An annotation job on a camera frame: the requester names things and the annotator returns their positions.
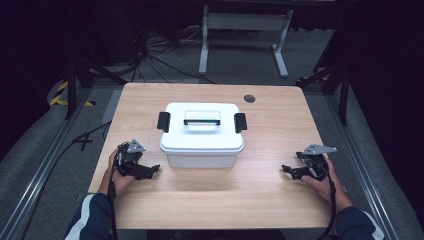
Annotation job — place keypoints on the white storage box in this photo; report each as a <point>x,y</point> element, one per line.
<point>202,160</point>

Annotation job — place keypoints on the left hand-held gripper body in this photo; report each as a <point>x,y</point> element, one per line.
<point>128,156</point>

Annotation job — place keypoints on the white box lid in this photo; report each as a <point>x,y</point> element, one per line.
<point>202,130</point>

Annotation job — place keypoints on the yellow black floor tape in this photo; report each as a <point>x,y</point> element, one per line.
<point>65,96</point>

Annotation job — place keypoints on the person's right hand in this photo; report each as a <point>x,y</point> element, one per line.
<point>325,186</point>

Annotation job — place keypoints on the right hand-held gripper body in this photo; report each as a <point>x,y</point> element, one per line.
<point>313,160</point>

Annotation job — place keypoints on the white metal table frame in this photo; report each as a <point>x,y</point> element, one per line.
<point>245,36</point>

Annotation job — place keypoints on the person's left hand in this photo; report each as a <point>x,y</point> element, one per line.
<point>120,181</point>

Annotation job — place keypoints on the black tripod stand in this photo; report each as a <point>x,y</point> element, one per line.
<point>333,80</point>
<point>80,73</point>

